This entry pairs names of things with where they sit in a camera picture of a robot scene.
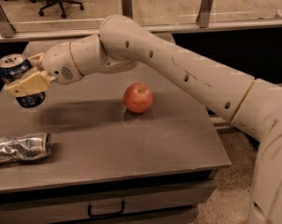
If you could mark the middle metal glass bracket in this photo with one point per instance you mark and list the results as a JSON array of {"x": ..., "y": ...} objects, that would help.
[{"x": 127, "y": 8}]

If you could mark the red apple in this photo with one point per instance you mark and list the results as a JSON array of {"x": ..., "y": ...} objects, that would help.
[{"x": 138, "y": 98}]

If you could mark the black drawer handle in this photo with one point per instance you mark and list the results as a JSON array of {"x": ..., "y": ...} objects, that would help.
[{"x": 105, "y": 209}]

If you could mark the metal glass bracket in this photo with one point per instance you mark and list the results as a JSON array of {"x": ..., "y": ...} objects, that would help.
[
  {"x": 127, "y": 8},
  {"x": 7, "y": 30},
  {"x": 203, "y": 17}
]

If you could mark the blue pepsi can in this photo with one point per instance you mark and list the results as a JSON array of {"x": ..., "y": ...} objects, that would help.
[{"x": 13, "y": 67}]

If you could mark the grey table drawer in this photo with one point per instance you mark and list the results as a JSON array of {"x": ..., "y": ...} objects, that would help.
[{"x": 163, "y": 204}]

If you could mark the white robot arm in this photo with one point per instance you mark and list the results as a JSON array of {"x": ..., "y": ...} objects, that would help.
[{"x": 252, "y": 105}]

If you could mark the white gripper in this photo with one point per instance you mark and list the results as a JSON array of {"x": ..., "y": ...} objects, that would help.
[{"x": 57, "y": 63}]

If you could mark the left metal glass bracket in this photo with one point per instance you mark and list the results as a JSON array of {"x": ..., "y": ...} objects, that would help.
[{"x": 7, "y": 30}]

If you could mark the crushed silver redbull can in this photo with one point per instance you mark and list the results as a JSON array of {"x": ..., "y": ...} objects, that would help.
[{"x": 29, "y": 147}]

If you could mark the right metal glass bracket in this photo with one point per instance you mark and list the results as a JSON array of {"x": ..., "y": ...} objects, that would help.
[{"x": 203, "y": 17}]

